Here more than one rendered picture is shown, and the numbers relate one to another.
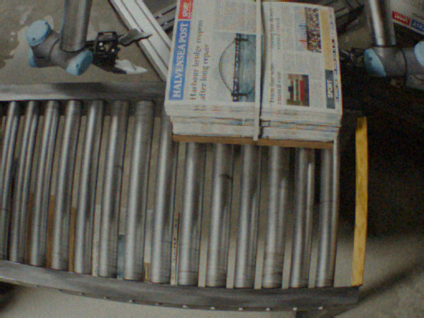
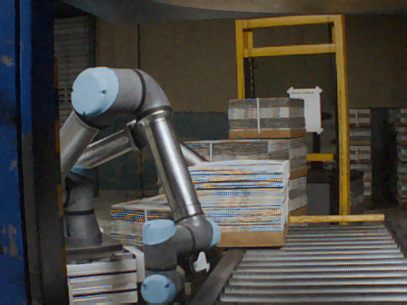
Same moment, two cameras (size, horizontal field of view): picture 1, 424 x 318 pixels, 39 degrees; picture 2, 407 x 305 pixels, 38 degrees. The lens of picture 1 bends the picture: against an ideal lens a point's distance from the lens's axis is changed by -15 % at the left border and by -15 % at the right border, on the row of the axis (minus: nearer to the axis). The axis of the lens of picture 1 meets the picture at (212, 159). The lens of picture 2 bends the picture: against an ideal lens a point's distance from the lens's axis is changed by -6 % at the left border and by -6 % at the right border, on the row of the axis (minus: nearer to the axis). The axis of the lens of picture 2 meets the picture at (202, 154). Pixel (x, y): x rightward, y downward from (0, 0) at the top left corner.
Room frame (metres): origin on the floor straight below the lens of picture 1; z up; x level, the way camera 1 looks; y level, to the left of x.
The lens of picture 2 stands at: (0.73, 1.80, 1.16)
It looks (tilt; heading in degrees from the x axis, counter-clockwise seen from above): 3 degrees down; 271
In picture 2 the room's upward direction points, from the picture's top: 2 degrees counter-clockwise
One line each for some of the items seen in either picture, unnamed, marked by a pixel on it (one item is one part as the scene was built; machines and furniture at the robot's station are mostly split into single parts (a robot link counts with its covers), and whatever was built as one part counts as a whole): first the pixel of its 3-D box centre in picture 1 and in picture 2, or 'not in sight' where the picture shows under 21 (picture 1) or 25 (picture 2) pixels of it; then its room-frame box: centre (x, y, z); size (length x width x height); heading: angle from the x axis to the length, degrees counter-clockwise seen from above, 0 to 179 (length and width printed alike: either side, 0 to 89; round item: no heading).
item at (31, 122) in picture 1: (22, 182); (323, 295); (0.50, 0.50, 0.77); 0.47 x 0.05 x 0.05; 171
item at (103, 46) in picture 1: (97, 50); (176, 269); (0.84, 0.27, 0.79); 0.12 x 0.08 x 0.09; 81
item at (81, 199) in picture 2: not in sight; (73, 186); (1.17, 0.01, 0.98); 0.13 x 0.12 x 0.14; 50
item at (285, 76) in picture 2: not in sight; (293, 103); (0.23, -2.20, 1.28); 0.57 x 0.01 x 0.65; 153
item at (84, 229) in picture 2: not in sight; (76, 224); (1.16, 0.01, 0.87); 0.15 x 0.15 x 0.10
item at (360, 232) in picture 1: (362, 200); (325, 219); (0.35, -0.35, 0.81); 0.43 x 0.03 x 0.02; 171
